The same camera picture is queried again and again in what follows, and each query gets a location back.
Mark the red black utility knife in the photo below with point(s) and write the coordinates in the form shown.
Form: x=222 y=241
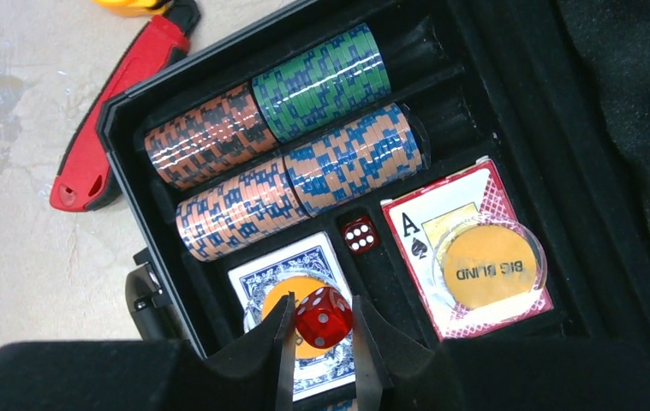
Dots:
x=87 y=177

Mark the red die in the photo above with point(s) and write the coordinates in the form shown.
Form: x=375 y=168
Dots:
x=360 y=235
x=324 y=318

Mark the yellow tape measure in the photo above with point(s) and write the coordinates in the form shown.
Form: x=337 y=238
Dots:
x=133 y=8

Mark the orange blue chip stack right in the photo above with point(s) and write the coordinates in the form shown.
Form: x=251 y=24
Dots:
x=354 y=159

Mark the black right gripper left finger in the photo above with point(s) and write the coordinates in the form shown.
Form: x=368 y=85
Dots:
x=255 y=372

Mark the orange big blind button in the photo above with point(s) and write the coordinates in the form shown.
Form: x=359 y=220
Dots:
x=485 y=261

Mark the pink blue chip stack left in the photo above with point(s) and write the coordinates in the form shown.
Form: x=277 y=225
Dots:
x=239 y=211

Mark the red die in case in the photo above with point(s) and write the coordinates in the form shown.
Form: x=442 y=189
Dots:
x=360 y=235

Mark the green chip stack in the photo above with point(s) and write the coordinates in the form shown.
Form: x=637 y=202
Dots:
x=322 y=84

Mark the orange black chip stack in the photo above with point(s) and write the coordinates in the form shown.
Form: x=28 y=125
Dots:
x=209 y=139

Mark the red playing card deck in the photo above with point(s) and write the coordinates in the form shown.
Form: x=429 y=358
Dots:
x=418 y=220

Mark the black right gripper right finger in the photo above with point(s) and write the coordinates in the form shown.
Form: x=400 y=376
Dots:
x=394 y=372

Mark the blue playing card deck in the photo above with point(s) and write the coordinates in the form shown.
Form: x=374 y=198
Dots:
x=314 y=257

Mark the orange small blind button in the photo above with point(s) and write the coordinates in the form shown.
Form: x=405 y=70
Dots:
x=300 y=287

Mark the black poker set case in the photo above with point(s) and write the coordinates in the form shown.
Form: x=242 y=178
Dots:
x=494 y=78

